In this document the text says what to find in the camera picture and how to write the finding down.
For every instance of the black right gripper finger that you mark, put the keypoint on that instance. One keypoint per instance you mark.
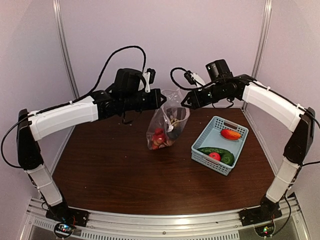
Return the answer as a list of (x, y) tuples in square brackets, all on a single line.
[(187, 105), (188, 98)]

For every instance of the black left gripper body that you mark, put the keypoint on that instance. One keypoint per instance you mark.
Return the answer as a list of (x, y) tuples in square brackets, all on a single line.
[(132, 101)]

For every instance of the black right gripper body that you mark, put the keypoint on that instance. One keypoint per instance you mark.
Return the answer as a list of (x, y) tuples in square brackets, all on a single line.
[(218, 93)]

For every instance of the clear zip top bag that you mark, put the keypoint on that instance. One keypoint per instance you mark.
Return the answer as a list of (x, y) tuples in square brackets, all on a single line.
[(170, 112)]

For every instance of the dark purple eggplant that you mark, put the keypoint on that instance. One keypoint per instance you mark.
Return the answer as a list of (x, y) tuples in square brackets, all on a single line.
[(174, 130)]

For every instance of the red peach bunch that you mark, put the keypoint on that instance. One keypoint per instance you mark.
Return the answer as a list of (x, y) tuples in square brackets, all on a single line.
[(160, 140)]

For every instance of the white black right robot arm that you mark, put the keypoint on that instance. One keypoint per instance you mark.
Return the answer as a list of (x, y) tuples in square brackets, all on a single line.
[(300, 121)]

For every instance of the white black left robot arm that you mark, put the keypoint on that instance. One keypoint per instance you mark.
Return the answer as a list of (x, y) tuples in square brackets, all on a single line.
[(34, 126)]

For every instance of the light blue plastic basket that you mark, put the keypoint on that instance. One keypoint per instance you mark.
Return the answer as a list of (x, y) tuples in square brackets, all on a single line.
[(219, 145)]

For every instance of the orange red pepper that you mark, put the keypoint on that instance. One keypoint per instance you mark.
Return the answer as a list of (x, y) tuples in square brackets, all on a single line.
[(230, 134)]

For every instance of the red tomato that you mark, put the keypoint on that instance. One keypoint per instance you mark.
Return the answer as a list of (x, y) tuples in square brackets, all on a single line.
[(216, 156)]

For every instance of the green cucumber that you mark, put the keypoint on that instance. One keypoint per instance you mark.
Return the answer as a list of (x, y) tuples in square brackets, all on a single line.
[(208, 150)]

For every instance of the green bell pepper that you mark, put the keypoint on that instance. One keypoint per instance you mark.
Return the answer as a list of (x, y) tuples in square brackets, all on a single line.
[(227, 158)]

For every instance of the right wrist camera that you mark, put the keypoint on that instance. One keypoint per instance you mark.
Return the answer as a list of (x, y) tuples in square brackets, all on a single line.
[(194, 79)]

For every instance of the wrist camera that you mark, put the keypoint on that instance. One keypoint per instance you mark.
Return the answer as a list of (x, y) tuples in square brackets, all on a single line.
[(194, 79), (149, 77)]

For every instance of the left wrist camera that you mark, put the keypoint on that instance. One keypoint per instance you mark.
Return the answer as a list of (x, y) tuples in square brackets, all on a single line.
[(149, 77)]

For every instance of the right aluminium frame post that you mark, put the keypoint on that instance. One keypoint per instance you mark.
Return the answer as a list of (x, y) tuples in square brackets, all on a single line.
[(264, 31)]

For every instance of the aluminium frame post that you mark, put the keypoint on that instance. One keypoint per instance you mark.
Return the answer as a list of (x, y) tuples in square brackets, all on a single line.
[(64, 48), (264, 31)]

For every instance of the left aluminium frame post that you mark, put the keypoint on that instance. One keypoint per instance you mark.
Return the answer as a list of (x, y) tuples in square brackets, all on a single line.
[(64, 48)]

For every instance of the front aluminium rail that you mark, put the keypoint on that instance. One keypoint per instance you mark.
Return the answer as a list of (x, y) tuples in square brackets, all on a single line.
[(223, 225)]

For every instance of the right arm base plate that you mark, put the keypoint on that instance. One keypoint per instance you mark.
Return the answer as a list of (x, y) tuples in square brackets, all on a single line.
[(257, 215)]

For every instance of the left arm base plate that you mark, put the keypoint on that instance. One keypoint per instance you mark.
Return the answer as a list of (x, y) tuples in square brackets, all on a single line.
[(68, 215)]

